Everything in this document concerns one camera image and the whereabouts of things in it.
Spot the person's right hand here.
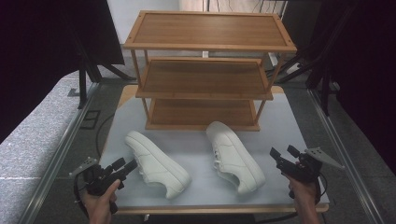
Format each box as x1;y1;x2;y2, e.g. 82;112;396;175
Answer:
284;173;319;213

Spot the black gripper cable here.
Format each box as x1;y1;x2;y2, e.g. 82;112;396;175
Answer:
73;173;91;217
315;172;329;204

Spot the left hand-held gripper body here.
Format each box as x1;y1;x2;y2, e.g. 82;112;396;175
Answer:
68;157;125;198

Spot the person's left hand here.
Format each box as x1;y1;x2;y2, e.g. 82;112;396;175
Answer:
81;178;122;219

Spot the three-tier wooden shoe rack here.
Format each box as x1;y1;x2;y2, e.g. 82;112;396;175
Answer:
122;9;298;133

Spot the metal floor rail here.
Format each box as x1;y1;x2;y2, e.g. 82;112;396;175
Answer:
305;88;385;224
18;81;101;224

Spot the white sneaker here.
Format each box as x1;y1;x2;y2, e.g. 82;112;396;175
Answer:
205;120;267;196
124;130;192;201

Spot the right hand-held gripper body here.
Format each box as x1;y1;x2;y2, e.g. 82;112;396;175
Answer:
276;147;346;184

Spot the black metal stand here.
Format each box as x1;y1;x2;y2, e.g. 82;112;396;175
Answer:
72;29;138;110
274;46;335;118

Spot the black curtain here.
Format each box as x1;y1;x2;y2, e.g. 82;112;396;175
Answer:
279;0;396;175
0;0;126;145

